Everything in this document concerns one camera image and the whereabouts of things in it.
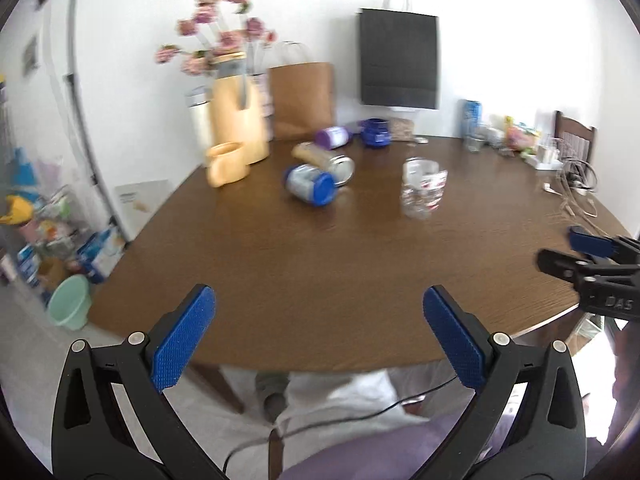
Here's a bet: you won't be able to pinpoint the white charger hub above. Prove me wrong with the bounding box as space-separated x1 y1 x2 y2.
522 146 562 171

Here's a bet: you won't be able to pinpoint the pink patterned vase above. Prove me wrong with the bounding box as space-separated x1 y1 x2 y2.
252 73 273 141

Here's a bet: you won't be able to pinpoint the clear drinking glass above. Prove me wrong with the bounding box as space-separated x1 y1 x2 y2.
464 132 486 153

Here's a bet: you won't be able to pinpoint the green plastic basin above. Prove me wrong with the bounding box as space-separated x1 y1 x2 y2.
47 275 92 330

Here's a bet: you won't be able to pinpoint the brown paper bag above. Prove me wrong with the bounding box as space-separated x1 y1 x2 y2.
268 41 336 141

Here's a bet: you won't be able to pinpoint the white earbud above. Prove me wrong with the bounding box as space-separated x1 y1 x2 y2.
542 182 561 196

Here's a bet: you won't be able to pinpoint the colourful snack bag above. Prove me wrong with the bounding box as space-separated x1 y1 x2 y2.
504 116 538 153

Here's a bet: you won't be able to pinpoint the silver metal tin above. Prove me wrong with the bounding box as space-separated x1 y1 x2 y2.
292 142 355 186

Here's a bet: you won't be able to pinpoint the blue drink can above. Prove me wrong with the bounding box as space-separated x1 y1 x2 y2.
460 100 482 138

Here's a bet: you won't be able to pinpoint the yellow mug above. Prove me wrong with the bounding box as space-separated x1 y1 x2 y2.
206 142 250 188

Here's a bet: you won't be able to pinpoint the blue lid plastic jar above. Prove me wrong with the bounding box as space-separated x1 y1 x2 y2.
284 164 336 207

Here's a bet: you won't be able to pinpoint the white tumbler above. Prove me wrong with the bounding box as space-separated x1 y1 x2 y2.
186 86 215 167

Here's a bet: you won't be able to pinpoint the yellow thermos jug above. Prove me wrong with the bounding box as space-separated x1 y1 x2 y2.
208 51 270 165

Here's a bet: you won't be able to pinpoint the white charging cables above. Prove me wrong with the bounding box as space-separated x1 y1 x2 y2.
541 138 612 236

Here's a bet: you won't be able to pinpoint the wooden chair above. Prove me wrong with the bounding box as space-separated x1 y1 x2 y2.
553 110 598 162

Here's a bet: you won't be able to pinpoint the black light stand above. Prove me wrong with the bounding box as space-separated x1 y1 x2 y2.
37 0 129 246

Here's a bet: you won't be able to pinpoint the clear plastic cup with santas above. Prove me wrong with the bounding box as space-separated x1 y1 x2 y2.
400 157 448 219

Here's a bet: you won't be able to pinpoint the purple supplement bottle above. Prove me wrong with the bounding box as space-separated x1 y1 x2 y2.
314 126 352 151

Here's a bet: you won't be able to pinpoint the dark blue glass jar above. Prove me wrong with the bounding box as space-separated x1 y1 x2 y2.
359 118 392 148

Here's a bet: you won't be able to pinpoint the black paper bag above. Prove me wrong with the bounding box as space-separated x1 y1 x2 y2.
358 0 439 110

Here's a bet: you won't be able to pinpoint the pink artificial flowers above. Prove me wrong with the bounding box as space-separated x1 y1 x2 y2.
154 0 278 76

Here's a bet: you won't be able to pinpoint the cluttered storage rack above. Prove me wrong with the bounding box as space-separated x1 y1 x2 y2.
1 84 126 302

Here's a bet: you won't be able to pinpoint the black cable on lap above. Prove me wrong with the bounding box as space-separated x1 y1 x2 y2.
221 374 459 480

